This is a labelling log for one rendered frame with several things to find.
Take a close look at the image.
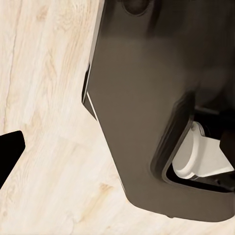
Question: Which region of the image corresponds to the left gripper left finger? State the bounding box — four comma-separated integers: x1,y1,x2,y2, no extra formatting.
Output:
0,130,25,189

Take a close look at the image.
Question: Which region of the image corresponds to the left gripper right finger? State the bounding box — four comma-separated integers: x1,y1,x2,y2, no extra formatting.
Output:
219,130,235,170

